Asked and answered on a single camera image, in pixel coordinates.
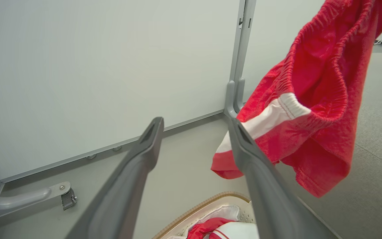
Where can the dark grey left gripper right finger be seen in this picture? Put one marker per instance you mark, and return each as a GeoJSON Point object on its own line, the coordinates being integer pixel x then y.
{"type": "Point", "coordinates": [264, 192]}

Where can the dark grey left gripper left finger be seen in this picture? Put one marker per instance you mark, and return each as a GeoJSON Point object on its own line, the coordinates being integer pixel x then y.
{"type": "Point", "coordinates": [124, 186]}

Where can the red and white jersey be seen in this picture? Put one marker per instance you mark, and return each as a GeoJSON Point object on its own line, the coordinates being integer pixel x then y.
{"type": "Point", "coordinates": [234, 230]}

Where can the red shorts with white stripe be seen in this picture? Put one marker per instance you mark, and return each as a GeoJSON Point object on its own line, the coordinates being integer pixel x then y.
{"type": "Point", "coordinates": [317, 66]}

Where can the white basket liner cloth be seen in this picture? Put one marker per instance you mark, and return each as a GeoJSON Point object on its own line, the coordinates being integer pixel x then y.
{"type": "Point", "coordinates": [222, 212]}

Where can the white laundry basket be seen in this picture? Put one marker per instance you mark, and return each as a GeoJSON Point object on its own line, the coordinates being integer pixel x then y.
{"type": "Point", "coordinates": [191, 212]}

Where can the grey partition post with feet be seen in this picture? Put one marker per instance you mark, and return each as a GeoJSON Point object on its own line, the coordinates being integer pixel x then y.
{"type": "Point", "coordinates": [239, 59]}

